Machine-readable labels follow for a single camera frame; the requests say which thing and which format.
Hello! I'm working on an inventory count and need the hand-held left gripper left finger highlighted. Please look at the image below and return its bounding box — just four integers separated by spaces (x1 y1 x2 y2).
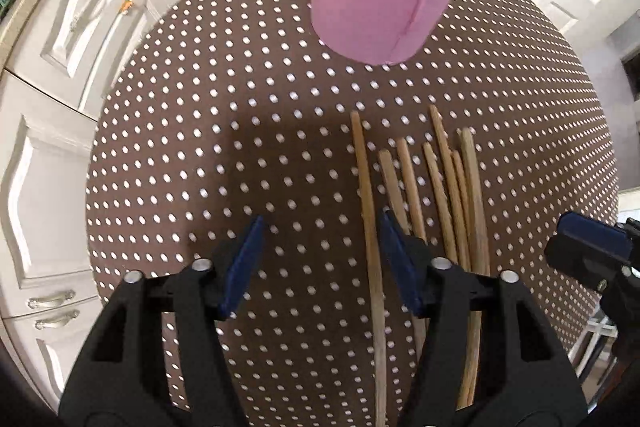
59 214 266 427

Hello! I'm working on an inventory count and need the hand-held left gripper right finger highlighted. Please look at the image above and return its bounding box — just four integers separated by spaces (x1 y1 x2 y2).
377 208 588 427

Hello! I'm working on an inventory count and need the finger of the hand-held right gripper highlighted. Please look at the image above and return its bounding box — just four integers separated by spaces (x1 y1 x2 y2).
544 211 640 343
624 216 640 279

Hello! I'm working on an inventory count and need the wooden chopstick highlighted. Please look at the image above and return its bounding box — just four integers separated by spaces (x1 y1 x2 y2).
349 111 390 427

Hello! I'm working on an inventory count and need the group of wooden chopsticks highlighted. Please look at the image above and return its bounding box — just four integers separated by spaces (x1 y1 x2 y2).
377 104 493 410

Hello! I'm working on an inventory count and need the brown polka-dot tablecloth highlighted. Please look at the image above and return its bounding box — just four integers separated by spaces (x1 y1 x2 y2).
85 0 621 427

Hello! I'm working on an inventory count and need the white metal frame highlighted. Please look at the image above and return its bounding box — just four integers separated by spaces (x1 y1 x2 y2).
570 307 626 388

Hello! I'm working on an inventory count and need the silver cabinet handle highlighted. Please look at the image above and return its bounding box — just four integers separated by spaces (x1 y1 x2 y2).
26 289 77 311
33 309 82 331
69 0 109 34

